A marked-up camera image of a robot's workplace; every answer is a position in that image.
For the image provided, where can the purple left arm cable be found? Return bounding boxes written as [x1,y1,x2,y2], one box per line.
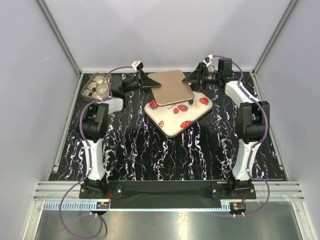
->
[59,65,133,237]

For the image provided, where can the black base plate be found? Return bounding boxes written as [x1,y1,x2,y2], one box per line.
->
[79,180,257,210]

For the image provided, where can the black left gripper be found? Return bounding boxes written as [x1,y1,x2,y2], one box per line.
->
[122,70,162,95]

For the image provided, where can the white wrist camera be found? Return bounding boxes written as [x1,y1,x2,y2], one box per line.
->
[202,54,214,66]
[131,60,144,72]

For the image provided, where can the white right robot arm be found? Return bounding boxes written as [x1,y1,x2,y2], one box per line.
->
[182,54,270,199]

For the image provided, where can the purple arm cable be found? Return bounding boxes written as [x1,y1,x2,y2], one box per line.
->
[59,65,133,237]
[212,54,271,217]

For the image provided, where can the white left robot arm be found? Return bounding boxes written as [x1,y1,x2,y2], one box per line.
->
[77,69,161,198]

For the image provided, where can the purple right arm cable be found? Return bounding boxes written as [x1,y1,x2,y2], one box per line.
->
[212,54,271,217]

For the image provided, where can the strawberry print tray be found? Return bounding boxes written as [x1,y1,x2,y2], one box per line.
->
[144,92,213,138]

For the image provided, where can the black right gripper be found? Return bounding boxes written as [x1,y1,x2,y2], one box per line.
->
[181,63,221,94]

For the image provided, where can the brown chocolate box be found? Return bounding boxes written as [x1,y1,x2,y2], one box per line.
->
[80,72,112,101]

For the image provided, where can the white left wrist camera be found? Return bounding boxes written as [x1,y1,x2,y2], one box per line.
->
[131,60,144,72]

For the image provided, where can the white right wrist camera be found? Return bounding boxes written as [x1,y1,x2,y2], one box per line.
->
[202,54,214,66]

